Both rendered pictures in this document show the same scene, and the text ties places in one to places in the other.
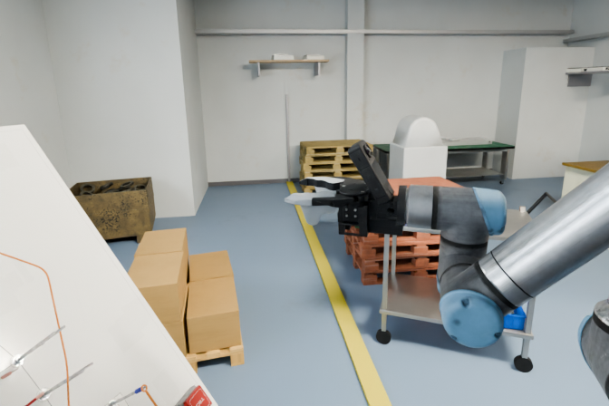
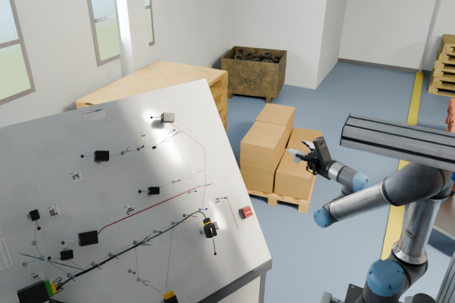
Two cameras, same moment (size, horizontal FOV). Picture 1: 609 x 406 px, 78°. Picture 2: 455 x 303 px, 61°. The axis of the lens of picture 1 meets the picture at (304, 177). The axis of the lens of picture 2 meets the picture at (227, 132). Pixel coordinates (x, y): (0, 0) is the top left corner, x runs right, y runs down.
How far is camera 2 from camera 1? 1.09 m
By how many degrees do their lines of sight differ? 35
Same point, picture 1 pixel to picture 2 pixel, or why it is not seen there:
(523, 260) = (338, 205)
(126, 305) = (229, 165)
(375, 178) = (320, 155)
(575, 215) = (353, 197)
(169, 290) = (269, 151)
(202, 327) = (284, 180)
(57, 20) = not seen: outside the picture
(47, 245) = (206, 134)
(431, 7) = not seen: outside the picture
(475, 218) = (349, 185)
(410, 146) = not seen: outside the picture
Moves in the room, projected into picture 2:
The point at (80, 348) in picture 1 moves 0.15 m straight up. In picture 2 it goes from (210, 176) to (210, 151)
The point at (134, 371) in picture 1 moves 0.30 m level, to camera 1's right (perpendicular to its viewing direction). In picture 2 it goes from (227, 191) to (279, 212)
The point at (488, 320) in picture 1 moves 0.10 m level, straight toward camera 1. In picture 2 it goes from (323, 219) to (301, 228)
